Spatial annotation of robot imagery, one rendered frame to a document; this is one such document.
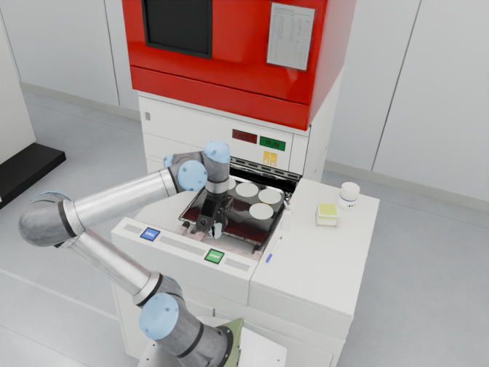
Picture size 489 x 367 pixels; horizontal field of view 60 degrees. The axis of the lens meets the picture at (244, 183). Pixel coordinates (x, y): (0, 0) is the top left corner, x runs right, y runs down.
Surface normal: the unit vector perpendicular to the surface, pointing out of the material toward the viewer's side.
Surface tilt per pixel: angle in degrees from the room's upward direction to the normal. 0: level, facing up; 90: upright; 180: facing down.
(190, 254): 0
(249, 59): 90
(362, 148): 90
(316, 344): 90
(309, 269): 0
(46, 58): 90
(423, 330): 0
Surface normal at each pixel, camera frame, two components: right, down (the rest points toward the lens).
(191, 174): 0.28, 0.20
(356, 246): 0.05, -0.79
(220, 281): -0.37, 0.56
